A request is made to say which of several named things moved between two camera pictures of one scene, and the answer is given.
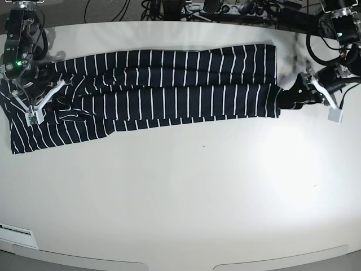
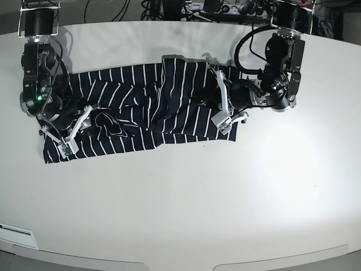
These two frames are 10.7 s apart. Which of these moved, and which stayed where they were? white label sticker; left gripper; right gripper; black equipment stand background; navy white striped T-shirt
Moved: navy white striped T-shirt; right gripper; left gripper
Stayed: black equipment stand background; white label sticker
